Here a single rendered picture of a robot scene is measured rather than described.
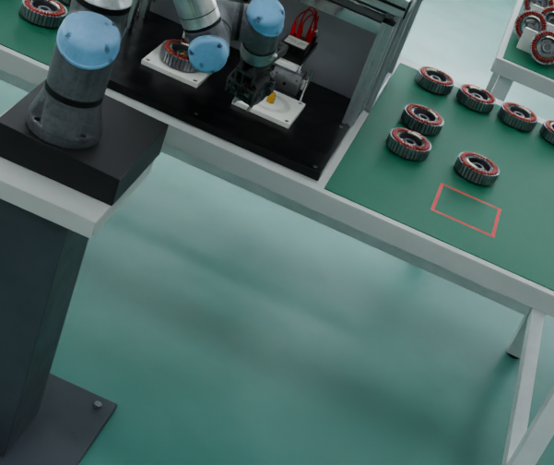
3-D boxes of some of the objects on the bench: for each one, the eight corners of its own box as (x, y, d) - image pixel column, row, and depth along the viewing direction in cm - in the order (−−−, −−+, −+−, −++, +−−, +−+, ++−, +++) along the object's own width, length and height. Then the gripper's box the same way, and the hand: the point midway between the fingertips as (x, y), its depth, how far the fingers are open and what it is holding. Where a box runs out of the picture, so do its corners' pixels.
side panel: (369, 113, 304) (415, 2, 288) (359, 108, 304) (404, -3, 288) (389, 79, 328) (432, -25, 312) (380, 76, 328) (422, -29, 312)
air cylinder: (295, 96, 292) (302, 77, 289) (268, 84, 293) (275, 65, 290) (300, 89, 297) (307, 70, 294) (274, 77, 297) (280, 59, 294)
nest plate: (196, 88, 277) (197, 84, 277) (140, 64, 279) (141, 59, 278) (216, 69, 290) (218, 65, 290) (162, 45, 291) (164, 41, 291)
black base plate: (317, 181, 263) (321, 172, 262) (66, 69, 268) (68, 61, 267) (361, 112, 303) (364, 104, 302) (142, 16, 309) (144, 7, 308)
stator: (34, 29, 280) (38, 16, 278) (11, 7, 286) (14, -6, 284) (73, 28, 287) (76, 15, 286) (49, 6, 293) (53, -6, 291)
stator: (193, 77, 278) (197, 65, 276) (151, 59, 279) (155, 45, 278) (208, 64, 288) (213, 51, 286) (168, 46, 289) (172, 33, 287)
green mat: (575, 301, 256) (575, 300, 255) (324, 188, 261) (324, 187, 261) (592, 146, 336) (592, 145, 336) (399, 63, 342) (400, 62, 342)
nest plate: (288, 128, 275) (289, 125, 275) (230, 103, 276) (232, 99, 276) (304, 108, 288) (305, 103, 287) (249, 84, 289) (251, 79, 289)
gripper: (226, 57, 239) (216, 112, 258) (262, 81, 238) (249, 134, 257) (249, 31, 243) (238, 86, 262) (285, 54, 241) (271, 108, 260)
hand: (252, 98), depth 259 cm, fingers closed
